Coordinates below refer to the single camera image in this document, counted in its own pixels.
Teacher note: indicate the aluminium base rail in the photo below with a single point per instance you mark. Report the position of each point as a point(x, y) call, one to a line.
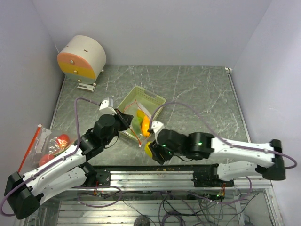
point(148, 178)

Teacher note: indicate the clear bag orange zipper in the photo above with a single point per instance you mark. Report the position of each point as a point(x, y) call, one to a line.
point(42, 143)

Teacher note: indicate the red toy tomato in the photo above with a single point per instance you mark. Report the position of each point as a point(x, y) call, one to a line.
point(63, 140)

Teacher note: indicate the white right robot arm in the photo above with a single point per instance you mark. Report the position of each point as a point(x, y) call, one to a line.
point(250, 159)

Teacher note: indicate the toy watermelon slice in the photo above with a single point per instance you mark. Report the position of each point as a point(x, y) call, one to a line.
point(58, 152)

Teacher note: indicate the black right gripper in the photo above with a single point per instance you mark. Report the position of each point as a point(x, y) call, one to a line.
point(158, 153)

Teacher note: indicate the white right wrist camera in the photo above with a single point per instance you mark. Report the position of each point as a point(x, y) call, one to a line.
point(156, 127)

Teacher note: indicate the yellow toy fruit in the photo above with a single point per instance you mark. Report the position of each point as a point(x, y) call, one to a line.
point(140, 114)

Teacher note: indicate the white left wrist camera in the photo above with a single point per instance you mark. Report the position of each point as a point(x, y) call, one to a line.
point(106, 107)

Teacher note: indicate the yellow toy starfruit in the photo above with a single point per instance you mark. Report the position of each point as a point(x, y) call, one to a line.
point(148, 150)

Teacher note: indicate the round cream drawer box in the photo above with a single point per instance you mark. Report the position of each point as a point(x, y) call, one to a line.
point(82, 59)

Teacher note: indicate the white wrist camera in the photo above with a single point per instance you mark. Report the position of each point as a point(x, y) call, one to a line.
point(106, 107)
point(156, 127)

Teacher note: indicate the green toy round vegetable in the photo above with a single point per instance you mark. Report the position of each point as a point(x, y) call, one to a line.
point(136, 125)

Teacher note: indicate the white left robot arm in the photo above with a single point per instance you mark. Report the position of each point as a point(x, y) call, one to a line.
point(25, 193)

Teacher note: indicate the toy peach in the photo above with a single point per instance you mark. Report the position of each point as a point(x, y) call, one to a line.
point(46, 158)

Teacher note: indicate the pale green plastic basket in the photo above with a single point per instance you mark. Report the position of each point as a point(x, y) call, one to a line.
point(149, 99)

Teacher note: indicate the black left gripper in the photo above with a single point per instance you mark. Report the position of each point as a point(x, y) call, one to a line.
point(124, 119)

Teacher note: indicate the orange toy mango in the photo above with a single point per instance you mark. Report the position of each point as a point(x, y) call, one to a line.
point(145, 126)

